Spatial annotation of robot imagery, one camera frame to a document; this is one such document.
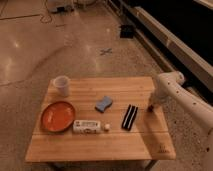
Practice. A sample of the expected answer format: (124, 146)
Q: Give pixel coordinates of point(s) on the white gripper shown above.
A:
(154, 100)

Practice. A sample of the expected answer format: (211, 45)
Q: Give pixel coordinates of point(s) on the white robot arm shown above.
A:
(170, 84)

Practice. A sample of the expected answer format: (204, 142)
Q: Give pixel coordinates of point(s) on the black white striped block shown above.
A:
(129, 117)

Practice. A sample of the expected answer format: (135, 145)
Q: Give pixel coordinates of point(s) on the blue sponge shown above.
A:
(103, 104)

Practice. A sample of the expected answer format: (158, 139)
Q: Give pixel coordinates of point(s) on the wooden folding table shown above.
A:
(148, 139)

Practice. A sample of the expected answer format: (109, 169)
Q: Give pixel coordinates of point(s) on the black box on floor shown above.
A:
(127, 31)

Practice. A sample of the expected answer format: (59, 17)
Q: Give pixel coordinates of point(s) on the white tube with cap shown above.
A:
(89, 126)

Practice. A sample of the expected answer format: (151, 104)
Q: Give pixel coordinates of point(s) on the white plastic cup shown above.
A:
(61, 83)

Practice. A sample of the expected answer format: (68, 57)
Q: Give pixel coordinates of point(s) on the orange plate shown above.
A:
(57, 116)

